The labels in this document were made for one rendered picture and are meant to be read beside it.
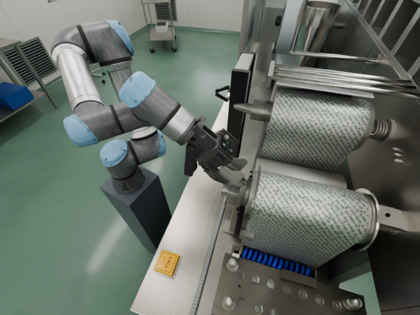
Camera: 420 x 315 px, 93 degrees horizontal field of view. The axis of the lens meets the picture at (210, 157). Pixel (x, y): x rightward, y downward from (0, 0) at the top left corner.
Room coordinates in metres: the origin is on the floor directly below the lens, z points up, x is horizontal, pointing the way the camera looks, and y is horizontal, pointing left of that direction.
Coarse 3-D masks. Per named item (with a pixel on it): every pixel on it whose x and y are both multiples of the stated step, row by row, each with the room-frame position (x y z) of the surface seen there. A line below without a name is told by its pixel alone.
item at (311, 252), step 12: (252, 228) 0.21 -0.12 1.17; (264, 228) 0.21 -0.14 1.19; (264, 240) 0.20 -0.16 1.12; (276, 240) 0.19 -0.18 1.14; (288, 240) 0.19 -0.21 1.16; (300, 240) 0.18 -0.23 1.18; (312, 240) 0.17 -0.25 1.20; (264, 252) 0.20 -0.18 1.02; (276, 252) 0.19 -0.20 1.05; (288, 252) 0.18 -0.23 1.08; (300, 252) 0.17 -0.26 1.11; (312, 252) 0.17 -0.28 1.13; (324, 252) 0.16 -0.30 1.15; (336, 252) 0.15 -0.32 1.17; (312, 264) 0.16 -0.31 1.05
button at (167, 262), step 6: (162, 252) 0.23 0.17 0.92; (168, 252) 0.23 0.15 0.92; (162, 258) 0.21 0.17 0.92; (168, 258) 0.21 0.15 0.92; (174, 258) 0.21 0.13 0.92; (156, 264) 0.19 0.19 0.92; (162, 264) 0.19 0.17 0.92; (168, 264) 0.19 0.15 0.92; (174, 264) 0.19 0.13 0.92; (156, 270) 0.17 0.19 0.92; (162, 270) 0.17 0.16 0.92; (168, 270) 0.17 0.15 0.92; (174, 270) 0.17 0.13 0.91
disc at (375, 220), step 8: (368, 192) 0.24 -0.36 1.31; (368, 200) 0.23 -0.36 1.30; (376, 200) 0.22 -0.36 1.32; (376, 208) 0.20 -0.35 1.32; (376, 216) 0.18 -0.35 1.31; (376, 224) 0.17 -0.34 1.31; (376, 232) 0.16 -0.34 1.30; (368, 240) 0.15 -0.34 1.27; (352, 248) 0.15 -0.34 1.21; (360, 248) 0.14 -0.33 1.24
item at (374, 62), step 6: (294, 54) 0.79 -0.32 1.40; (300, 54) 0.78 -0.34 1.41; (306, 54) 0.77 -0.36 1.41; (312, 54) 0.77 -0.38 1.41; (318, 54) 0.76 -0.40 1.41; (324, 54) 0.76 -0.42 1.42; (330, 54) 0.75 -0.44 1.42; (336, 54) 0.75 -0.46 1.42; (342, 60) 0.74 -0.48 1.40; (348, 60) 0.73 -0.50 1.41; (354, 60) 0.73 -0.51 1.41; (360, 60) 0.72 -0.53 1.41; (366, 60) 0.72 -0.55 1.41; (372, 60) 0.71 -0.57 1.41; (378, 60) 0.70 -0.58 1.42; (372, 66) 0.71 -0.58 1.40
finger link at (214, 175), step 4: (204, 168) 0.30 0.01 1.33; (208, 168) 0.30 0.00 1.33; (216, 168) 0.31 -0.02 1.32; (208, 172) 0.29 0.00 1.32; (212, 172) 0.29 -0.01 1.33; (216, 172) 0.29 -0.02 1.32; (212, 176) 0.28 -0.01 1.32; (216, 176) 0.29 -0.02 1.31; (220, 176) 0.29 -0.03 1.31; (216, 180) 0.28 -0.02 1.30; (220, 180) 0.28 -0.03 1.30; (224, 180) 0.29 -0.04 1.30
